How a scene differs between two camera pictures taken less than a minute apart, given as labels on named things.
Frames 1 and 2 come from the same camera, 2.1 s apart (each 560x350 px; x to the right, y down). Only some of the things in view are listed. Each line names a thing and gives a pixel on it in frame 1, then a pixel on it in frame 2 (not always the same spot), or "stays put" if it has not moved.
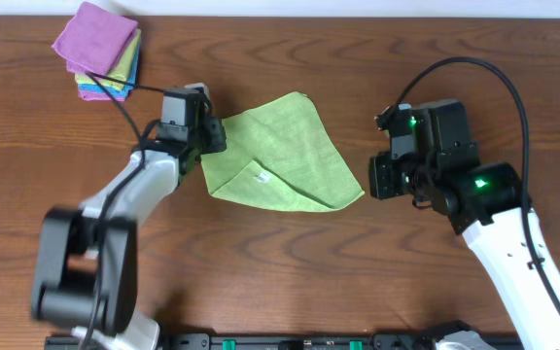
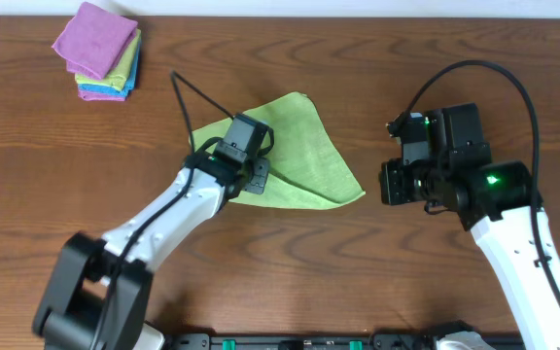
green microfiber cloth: (278, 157) stays put
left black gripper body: (213, 134) -> (259, 176)
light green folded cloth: (122, 70) stays put
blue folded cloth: (124, 89) stays put
